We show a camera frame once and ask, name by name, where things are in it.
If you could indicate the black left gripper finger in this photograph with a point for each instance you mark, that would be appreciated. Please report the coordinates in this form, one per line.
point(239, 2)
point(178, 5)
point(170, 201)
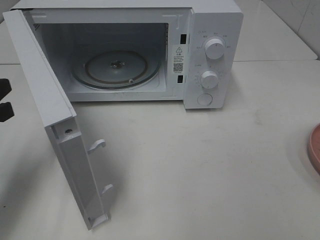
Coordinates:
point(6, 111)
point(5, 86)

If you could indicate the white microwave door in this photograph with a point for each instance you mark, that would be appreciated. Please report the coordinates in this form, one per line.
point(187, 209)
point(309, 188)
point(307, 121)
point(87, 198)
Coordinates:
point(59, 119)

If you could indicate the round white door button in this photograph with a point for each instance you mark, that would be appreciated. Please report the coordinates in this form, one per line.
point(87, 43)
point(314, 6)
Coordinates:
point(205, 99)

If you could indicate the white timer knob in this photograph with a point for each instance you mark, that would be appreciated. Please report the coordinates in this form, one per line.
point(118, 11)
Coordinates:
point(209, 79)

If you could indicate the pink round plate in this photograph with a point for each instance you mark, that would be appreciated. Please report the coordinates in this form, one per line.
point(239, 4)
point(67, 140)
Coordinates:
point(313, 148)

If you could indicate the glass microwave turntable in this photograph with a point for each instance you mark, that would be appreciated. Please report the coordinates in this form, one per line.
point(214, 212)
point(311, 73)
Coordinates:
point(116, 69)

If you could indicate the white warning label sticker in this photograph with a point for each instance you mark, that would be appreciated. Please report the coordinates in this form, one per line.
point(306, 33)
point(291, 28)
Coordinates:
point(178, 56)

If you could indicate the white microwave oven body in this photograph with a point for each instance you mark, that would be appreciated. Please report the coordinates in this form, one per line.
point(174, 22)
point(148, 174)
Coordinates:
point(70, 28)

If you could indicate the upper white control knob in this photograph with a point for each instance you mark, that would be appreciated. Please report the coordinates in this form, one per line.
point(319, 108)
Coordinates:
point(214, 47)

